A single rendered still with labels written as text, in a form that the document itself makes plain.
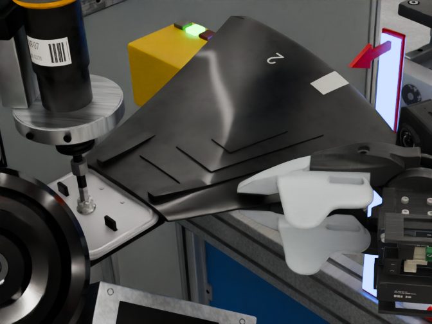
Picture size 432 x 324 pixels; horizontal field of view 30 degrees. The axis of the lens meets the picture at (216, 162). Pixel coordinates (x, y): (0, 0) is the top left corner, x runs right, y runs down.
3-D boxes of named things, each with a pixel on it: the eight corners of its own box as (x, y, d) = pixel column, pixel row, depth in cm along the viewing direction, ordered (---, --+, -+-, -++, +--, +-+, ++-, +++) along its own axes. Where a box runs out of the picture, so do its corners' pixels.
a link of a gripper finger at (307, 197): (227, 205, 51) (375, 220, 50) (240, 145, 55) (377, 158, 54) (227, 239, 53) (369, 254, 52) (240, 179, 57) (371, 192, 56)
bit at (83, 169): (79, 212, 55) (67, 149, 52) (78, 203, 56) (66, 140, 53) (94, 209, 55) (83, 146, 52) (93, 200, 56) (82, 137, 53)
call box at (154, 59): (134, 113, 108) (125, 41, 102) (189, 85, 113) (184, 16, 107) (215, 159, 98) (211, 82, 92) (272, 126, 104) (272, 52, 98)
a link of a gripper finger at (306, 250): (229, 253, 54) (369, 258, 52) (241, 193, 58) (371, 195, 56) (234, 284, 56) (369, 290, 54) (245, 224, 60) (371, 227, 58)
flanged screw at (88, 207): (80, 234, 56) (75, 206, 55) (79, 222, 57) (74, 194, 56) (100, 231, 56) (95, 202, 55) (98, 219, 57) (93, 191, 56)
